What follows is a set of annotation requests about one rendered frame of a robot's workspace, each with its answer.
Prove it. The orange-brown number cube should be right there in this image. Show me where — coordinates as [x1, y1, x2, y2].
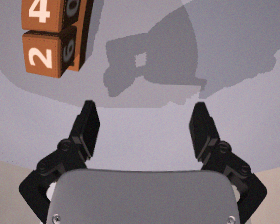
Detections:
[21, 0, 81, 33]
[22, 25, 77, 78]

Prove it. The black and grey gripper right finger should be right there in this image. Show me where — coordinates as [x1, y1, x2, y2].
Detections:
[189, 102, 267, 224]

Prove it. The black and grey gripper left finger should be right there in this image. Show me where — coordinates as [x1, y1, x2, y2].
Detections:
[19, 100, 100, 224]

